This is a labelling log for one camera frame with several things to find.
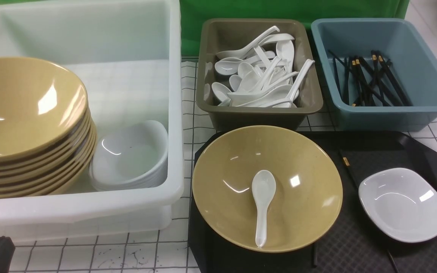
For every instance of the white ceramic soup spoon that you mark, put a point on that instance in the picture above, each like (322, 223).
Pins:
(263, 189)

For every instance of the yellow noodle bowl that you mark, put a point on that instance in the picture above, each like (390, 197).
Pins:
(308, 196)

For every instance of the pile of white spoons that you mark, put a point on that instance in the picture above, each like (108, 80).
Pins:
(271, 70)

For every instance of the stacked white dishes in tub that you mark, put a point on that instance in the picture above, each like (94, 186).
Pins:
(132, 157)

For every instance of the olive green spoon bin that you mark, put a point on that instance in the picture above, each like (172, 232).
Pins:
(223, 34)

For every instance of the large white plastic tub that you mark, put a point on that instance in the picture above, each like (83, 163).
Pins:
(121, 93)

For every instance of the green backdrop cloth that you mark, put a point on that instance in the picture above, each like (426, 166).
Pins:
(279, 9)

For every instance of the black chopstick on tray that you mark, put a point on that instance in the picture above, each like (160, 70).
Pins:
(349, 169)

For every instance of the bundle of black chopsticks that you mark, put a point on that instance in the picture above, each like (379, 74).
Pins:
(364, 84)

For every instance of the black serving tray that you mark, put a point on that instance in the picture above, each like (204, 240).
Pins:
(354, 244)

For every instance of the blue chopstick bin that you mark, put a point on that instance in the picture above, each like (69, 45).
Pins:
(414, 66)

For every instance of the lower stacked yellow bowls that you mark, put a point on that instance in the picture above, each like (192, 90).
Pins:
(41, 154)

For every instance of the white square side dish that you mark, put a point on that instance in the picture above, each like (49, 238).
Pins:
(401, 203)

